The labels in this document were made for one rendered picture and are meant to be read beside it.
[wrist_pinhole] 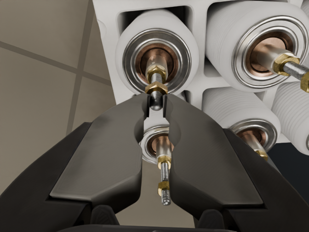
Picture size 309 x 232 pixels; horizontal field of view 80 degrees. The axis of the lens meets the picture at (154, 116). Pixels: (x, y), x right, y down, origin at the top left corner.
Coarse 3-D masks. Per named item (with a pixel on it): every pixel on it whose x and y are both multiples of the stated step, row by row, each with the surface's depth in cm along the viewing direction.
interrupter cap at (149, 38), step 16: (144, 32) 18; (160, 32) 18; (128, 48) 19; (144, 48) 19; (160, 48) 19; (176, 48) 19; (128, 64) 20; (144, 64) 20; (176, 64) 20; (128, 80) 21; (144, 80) 21; (176, 80) 21
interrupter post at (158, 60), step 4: (152, 56) 20; (156, 56) 19; (160, 56) 20; (148, 60) 20; (152, 60) 19; (156, 60) 18; (160, 60) 18; (164, 60) 19; (148, 64) 18; (152, 64) 17; (156, 64) 17; (160, 64) 17; (164, 64) 18; (148, 68) 18; (164, 68) 18
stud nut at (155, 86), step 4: (152, 84) 14; (156, 84) 14; (160, 84) 14; (148, 88) 14; (152, 88) 14; (156, 88) 14; (160, 88) 14; (164, 88) 14; (148, 92) 14; (160, 92) 14; (164, 92) 14
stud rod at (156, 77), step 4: (152, 76) 17; (156, 76) 16; (160, 76) 17; (152, 80) 16; (156, 80) 16; (160, 80) 16; (152, 92) 14; (156, 92) 14; (152, 96) 13; (156, 96) 13; (160, 96) 13; (152, 100) 13; (156, 100) 13; (160, 100) 13; (152, 104) 13; (156, 104) 13; (160, 104) 13; (152, 108) 13; (156, 108) 13; (160, 108) 13
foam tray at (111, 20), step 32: (96, 0) 23; (128, 0) 23; (160, 0) 23; (192, 0) 23; (224, 0) 23; (256, 0) 31; (288, 0) 23; (192, 32) 25; (128, 96) 31; (192, 96) 30
